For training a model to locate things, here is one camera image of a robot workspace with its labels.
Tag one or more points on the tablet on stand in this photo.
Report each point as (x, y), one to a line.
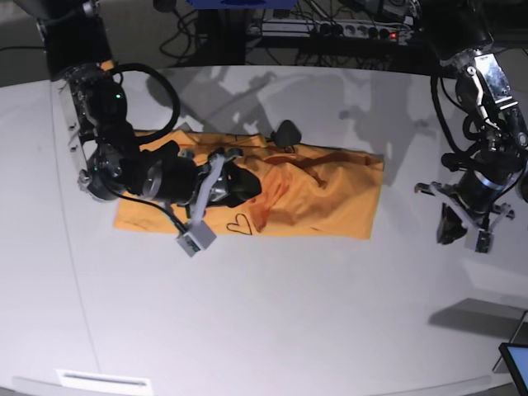
(513, 356)

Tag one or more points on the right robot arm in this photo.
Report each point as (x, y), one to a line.
(113, 161)

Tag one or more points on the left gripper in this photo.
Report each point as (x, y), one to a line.
(476, 192)

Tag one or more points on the orange T-shirt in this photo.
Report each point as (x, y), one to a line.
(306, 190)

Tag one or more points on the white power strip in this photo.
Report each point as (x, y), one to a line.
(350, 29)

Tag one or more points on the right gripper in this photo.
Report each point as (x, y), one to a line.
(171, 175)

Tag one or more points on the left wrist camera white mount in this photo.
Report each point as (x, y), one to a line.
(480, 229)

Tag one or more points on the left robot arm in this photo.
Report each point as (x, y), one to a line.
(496, 161)

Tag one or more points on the black triangular object on table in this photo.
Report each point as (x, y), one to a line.
(287, 134)

